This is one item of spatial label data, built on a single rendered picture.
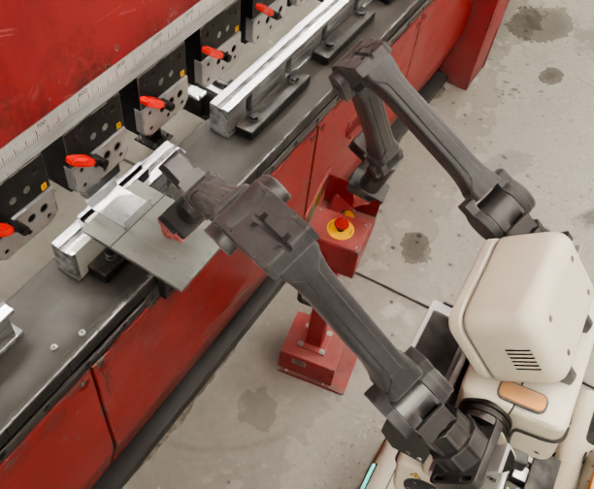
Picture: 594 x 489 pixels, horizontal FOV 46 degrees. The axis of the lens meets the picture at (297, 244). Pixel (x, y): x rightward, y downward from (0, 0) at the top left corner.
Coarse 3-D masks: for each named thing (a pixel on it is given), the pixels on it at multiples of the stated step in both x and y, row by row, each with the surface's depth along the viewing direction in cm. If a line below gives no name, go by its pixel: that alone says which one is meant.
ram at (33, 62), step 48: (0, 0) 97; (48, 0) 104; (96, 0) 114; (144, 0) 124; (192, 0) 138; (0, 48) 101; (48, 48) 109; (96, 48) 119; (0, 96) 105; (48, 96) 115; (96, 96) 126; (0, 144) 110; (48, 144) 120
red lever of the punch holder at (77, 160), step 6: (66, 156) 123; (72, 156) 123; (78, 156) 124; (84, 156) 126; (90, 156) 131; (96, 156) 131; (72, 162) 123; (78, 162) 124; (84, 162) 125; (90, 162) 127; (96, 162) 129; (102, 162) 130; (108, 162) 131
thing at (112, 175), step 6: (114, 168) 148; (108, 174) 147; (114, 174) 149; (102, 180) 146; (108, 180) 148; (96, 186) 145; (102, 186) 147; (90, 192) 145; (96, 192) 148; (84, 198) 145; (90, 198) 147
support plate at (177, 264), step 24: (144, 192) 155; (96, 216) 149; (144, 216) 150; (96, 240) 146; (120, 240) 146; (144, 240) 147; (168, 240) 147; (192, 240) 148; (144, 264) 143; (168, 264) 143; (192, 264) 144
